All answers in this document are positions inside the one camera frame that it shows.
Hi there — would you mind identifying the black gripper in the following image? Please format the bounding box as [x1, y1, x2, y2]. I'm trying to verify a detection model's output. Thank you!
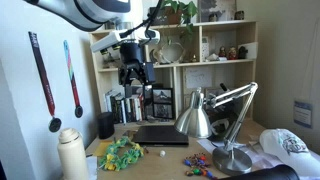
[117, 42, 157, 88]

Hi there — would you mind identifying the silver metal desk lamp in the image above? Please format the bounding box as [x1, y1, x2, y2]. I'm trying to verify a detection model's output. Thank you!
[173, 81, 259, 177]

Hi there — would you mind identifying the black bag behind lamp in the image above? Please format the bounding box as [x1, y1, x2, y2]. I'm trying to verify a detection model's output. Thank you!
[205, 95, 245, 142]

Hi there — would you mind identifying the black framed mountain photo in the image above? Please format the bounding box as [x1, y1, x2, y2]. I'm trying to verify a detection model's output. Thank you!
[151, 87, 174, 105]

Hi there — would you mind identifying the row of upright books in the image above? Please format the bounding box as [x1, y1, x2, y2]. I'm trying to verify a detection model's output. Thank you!
[104, 87, 147, 125]

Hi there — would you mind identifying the wooden shelf unit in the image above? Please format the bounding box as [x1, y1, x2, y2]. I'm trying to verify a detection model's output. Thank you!
[88, 19, 260, 125]

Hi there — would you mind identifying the black framed dark photo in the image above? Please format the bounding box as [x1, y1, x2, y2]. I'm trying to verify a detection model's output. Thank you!
[152, 103, 175, 120]

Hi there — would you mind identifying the black cup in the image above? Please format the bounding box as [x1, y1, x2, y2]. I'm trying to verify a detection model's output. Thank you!
[96, 111, 116, 140]

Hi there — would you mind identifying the white sketch paper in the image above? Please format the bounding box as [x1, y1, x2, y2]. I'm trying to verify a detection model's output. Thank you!
[183, 66, 214, 90]

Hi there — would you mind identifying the black closed laptop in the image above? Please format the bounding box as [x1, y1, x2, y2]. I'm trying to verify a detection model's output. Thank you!
[132, 124, 190, 148]

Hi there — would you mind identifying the rainbow ribbon medal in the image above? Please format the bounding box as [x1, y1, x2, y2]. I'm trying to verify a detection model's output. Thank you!
[62, 39, 84, 119]

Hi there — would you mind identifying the green potted plant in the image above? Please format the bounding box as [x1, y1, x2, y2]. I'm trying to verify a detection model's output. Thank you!
[161, 0, 200, 35]

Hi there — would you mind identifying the yellow paper sheet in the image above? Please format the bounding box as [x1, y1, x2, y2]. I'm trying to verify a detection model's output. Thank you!
[92, 140, 115, 158]

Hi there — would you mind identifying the green yellow fabric lei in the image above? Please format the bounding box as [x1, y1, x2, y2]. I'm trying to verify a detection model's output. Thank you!
[97, 136, 146, 172]

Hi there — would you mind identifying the red nesting doll figurine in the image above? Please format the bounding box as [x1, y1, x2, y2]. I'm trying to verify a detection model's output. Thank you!
[227, 46, 238, 61]
[218, 45, 228, 58]

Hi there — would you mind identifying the dark red ribbon medal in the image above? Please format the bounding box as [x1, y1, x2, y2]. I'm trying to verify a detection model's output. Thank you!
[27, 31, 63, 133]

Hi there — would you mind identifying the small brown figurine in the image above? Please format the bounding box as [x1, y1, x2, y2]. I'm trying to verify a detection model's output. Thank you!
[208, 12, 219, 23]

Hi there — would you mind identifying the grey art print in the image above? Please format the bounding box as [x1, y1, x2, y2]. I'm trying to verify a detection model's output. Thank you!
[199, 0, 238, 23]

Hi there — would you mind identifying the white paper sheet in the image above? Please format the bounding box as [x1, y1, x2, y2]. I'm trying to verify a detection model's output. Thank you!
[85, 155, 99, 180]

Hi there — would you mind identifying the cream water bottle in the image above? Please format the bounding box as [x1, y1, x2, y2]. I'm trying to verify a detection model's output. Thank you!
[56, 127, 90, 180]

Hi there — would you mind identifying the black figurine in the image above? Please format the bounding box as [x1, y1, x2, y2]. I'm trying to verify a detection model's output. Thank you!
[237, 45, 250, 60]

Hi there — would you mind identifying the black leather chair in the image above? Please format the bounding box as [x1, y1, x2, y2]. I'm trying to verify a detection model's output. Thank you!
[218, 164, 301, 180]

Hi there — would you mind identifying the white baseball cap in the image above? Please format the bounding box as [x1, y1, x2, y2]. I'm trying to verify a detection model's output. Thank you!
[259, 128, 320, 177]

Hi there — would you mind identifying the white wire bowl ornament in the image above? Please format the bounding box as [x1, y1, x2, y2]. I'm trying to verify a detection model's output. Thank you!
[155, 41, 187, 65]

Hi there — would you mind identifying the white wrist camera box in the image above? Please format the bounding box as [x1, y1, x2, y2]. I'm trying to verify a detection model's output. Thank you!
[90, 31, 123, 55]

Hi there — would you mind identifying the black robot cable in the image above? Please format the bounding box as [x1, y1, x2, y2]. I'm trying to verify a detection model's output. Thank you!
[119, 0, 165, 39]

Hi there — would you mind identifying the blue white wall badge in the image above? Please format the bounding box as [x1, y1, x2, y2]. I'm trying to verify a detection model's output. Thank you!
[293, 99, 314, 130]

